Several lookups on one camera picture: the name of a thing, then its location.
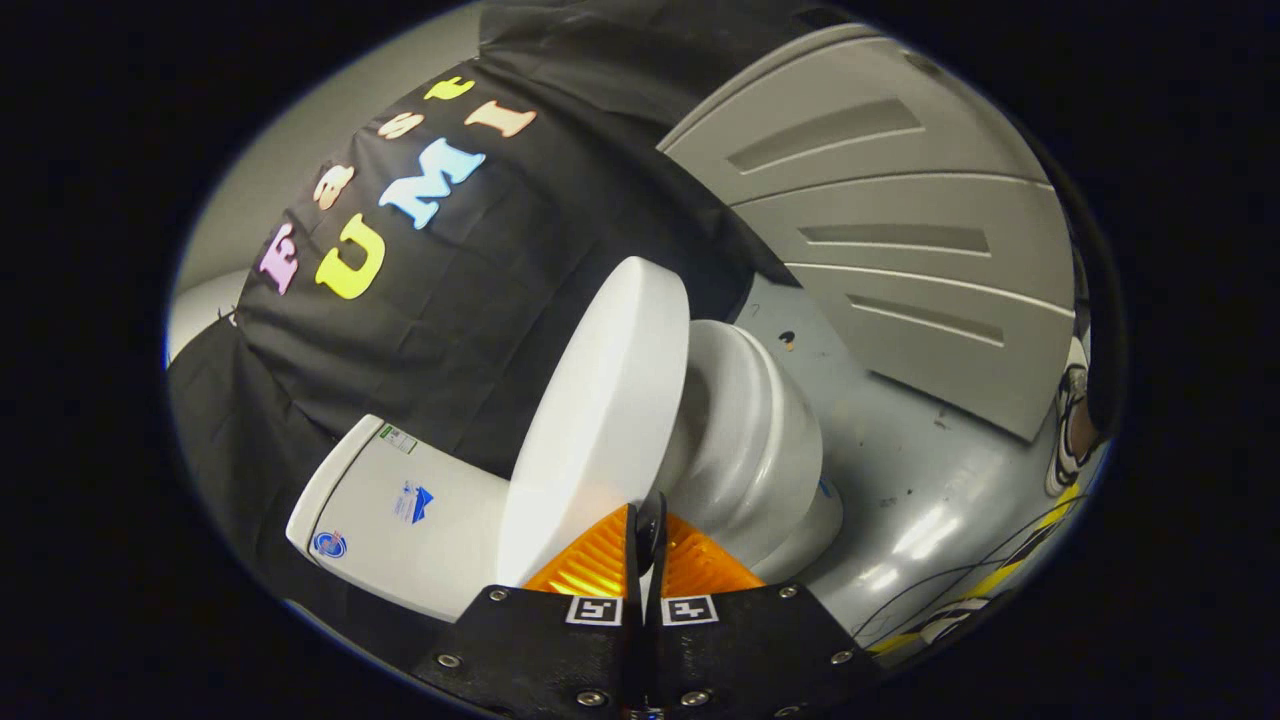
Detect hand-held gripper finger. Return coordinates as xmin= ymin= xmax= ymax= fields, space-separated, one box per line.
xmin=640 ymin=490 xmax=881 ymax=720
xmin=410 ymin=503 xmax=647 ymax=720

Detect white toilet lid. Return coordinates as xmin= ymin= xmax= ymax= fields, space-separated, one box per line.
xmin=497 ymin=257 xmax=692 ymax=588

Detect white toilet bowl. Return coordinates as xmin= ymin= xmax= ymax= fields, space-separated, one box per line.
xmin=655 ymin=320 xmax=844 ymax=585

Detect black backdrop cloth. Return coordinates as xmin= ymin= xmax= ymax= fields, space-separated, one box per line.
xmin=168 ymin=0 xmax=871 ymax=681

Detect yellow black floor tape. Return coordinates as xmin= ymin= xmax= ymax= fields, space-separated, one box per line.
xmin=868 ymin=480 xmax=1087 ymax=657

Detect grey drawer cabinet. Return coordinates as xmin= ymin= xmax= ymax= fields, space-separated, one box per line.
xmin=658 ymin=22 xmax=1077 ymax=443

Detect person's shoe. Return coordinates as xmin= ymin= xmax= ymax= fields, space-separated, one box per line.
xmin=1045 ymin=335 xmax=1103 ymax=498

